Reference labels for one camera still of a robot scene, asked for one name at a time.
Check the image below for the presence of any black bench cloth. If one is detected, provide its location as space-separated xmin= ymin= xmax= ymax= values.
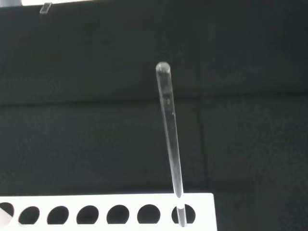
xmin=0 ymin=0 xmax=308 ymax=231

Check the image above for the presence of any white test tube rack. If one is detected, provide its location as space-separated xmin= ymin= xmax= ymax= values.
xmin=0 ymin=192 xmax=218 ymax=231

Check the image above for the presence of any grey tape strip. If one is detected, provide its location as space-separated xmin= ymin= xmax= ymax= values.
xmin=39 ymin=2 xmax=53 ymax=14

